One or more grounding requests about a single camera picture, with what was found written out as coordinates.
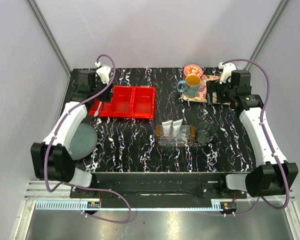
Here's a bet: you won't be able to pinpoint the white toothbrush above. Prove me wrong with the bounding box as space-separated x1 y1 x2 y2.
93 101 103 117

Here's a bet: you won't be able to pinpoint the dark grey mug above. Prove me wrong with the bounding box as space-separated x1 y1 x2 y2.
195 121 215 144

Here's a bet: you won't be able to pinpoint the white toothpaste tube dark cap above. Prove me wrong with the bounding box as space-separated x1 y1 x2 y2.
172 119 183 136

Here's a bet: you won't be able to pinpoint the white toothpaste tube red cap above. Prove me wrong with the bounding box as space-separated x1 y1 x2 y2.
161 120 173 137

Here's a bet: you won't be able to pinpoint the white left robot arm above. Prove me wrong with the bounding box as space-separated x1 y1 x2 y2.
30 65 116 198

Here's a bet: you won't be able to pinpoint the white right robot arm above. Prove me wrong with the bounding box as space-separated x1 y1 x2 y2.
206 70 299 198

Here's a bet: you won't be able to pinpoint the red bin with toothpaste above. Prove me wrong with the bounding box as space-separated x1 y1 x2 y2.
110 85 133 118

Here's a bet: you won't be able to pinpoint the floral placemat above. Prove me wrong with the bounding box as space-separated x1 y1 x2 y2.
181 74 220 103

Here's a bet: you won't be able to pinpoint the blue floral mug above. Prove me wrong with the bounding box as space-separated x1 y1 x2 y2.
176 75 201 99

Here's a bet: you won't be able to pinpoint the red bin with mug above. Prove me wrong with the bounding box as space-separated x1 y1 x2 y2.
132 86 156 120

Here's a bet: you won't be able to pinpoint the red patterned bowl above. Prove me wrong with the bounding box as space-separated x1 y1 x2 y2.
183 64 203 78

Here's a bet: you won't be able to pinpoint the blue-grey ceramic plate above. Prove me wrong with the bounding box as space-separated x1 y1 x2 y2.
68 123 98 161

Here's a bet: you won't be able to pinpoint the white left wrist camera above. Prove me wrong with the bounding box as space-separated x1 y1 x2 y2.
95 61 112 85

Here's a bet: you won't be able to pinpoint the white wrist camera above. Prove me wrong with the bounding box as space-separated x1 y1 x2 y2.
218 62 237 84
95 61 112 85

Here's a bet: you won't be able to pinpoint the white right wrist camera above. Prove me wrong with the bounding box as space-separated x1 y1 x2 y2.
218 62 237 84

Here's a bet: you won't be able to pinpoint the clear glass tray wooden handles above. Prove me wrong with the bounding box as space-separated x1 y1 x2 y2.
155 125 208 147

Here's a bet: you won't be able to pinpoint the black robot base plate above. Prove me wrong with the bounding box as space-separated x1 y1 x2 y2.
69 181 248 201

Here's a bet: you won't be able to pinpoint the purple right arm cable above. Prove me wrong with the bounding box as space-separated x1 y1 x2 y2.
221 58 291 217

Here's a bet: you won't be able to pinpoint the aluminium frame rail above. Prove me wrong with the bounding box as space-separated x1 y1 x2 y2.
23 180 297 211

